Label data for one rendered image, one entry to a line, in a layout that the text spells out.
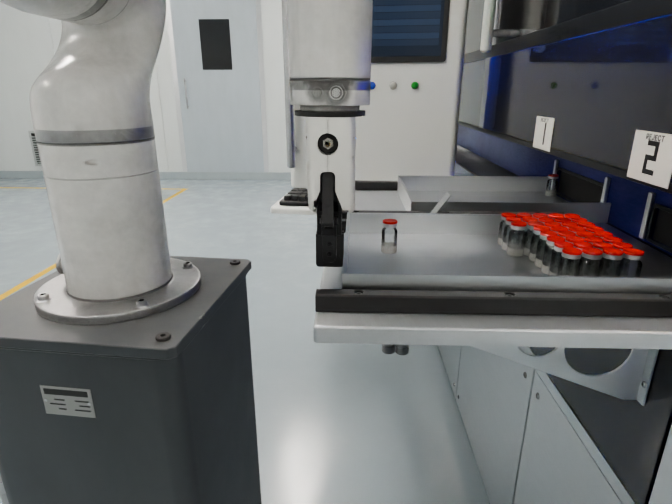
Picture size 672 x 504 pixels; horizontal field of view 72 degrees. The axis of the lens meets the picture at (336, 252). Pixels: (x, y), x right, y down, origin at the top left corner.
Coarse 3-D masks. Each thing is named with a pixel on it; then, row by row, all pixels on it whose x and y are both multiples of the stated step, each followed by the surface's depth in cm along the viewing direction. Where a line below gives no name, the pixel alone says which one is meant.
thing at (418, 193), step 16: (400, 176) 105; (416, 176) 105; (432, 176) 104; (448, 176) 104; (464, 176) 104; (480, 176) 104; (496, 176) 104; (512, 176) 104; (528, 176) 104; (400, 192) 99; (416, 192) 104; (432, 192) 104; (464, 192) 104; (480, 192) 104; (496, 192) 104; (512, 192) 104; (528, 192) 104; (544, 192) 104; (416, 208) 81; (432, 208) 81; (448, 208) 81; (464, 208) 81; (480, 208) 80; (496, 208) 80; (512, 208) 80; (528, 208) 80; (544, 208) 80; (560, 208) 80; (576, 208) 80; (592, 208) 80; (608, 208) 80
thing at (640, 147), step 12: (636, 132) 59; (648, 132) 57; (636, 144) 59; (660, 144) 55; (636, 156) 59; (660, 156) 55; (636, 168) 59; (648, 168) 57; (660, 168) 55; (648, 180) 57; (660, 180) 54
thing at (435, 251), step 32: (352, 224) 74; (416, 224) 73; (448, 224) 73; (480, 224) 73; (352, 256) 64; (384, 256) 64; (416, 256) 64; (448, 256) 64; (480, 256) 64; (512, 256) 64; (352, 288) 49; (384, 288) 49; (416, 288) 49; (448, 288) 49; (480, 288) 49; (512, 288) 49; (544, 288) 48; (576, 288) 48; (608, 288) 48; (640, 288) 48
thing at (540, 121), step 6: (540, 120) 90; (546, 120) 87; (552, 120) 84; (540, 126) 90; (546, 126) 87; (552, 126) 84; (540, 132) 90; (546, 132) 87; (552, 132) 84; (534, 138) 92; (540, 138) 89; (546, 138) 87; (534, 144) 92; (540, 144) 89; (546, 144) 87; (546, 150) 87
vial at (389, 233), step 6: (384, 228) 64; (390, 228) 63; (384, 234) 64; (390, 234) 63; (396, 234) 64; (384, 240) 64; (390, 240) 64; (396, 240) 64; (384, 246) 64; (390, 246) 64; (396, 246) 65; (384, 252) 65; (390, 252) 64
